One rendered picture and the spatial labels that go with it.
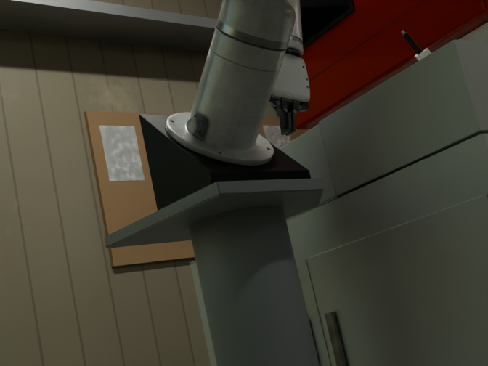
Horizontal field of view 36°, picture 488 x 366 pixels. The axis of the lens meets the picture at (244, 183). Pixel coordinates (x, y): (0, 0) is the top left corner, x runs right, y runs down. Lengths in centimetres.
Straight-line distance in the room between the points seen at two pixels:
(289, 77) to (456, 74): 51
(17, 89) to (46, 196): 54
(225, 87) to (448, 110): 35
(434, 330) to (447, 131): 32
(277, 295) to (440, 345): 27
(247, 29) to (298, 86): 44
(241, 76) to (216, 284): 33
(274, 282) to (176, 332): 274
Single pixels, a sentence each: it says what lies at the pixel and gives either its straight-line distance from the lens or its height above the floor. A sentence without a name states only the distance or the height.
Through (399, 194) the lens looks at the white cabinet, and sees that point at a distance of 128.
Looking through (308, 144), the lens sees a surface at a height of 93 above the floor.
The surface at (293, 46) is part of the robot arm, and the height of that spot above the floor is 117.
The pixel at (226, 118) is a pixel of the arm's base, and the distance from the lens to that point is 122.
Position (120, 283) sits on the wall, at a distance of 378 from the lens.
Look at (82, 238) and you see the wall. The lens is 373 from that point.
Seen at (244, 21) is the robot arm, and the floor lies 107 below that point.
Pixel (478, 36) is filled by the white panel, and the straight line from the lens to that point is 198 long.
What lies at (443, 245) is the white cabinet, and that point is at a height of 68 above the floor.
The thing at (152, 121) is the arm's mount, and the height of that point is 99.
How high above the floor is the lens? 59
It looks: 12 degrees up
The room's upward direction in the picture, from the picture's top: 12 degrees counter-clockwise
